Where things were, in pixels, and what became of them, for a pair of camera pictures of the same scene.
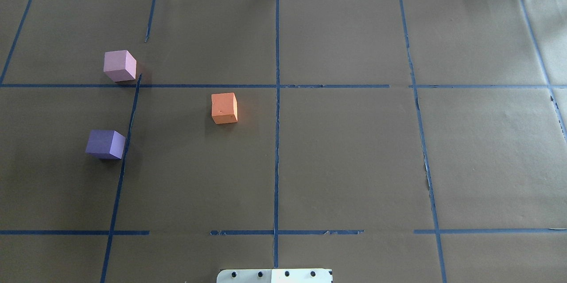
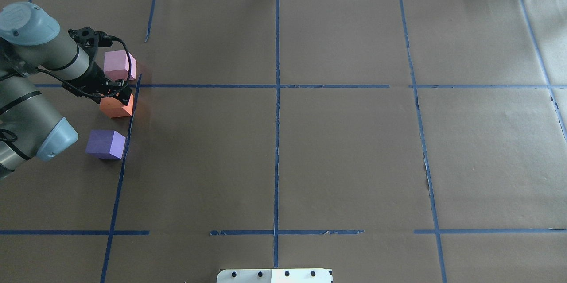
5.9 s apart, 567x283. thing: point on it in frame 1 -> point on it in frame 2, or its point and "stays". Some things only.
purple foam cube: x=106 y=144 stays
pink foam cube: x=120 y=65 stays
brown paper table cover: x=156 y=130 stays
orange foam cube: x=224 y=108 -> x=114 y=109
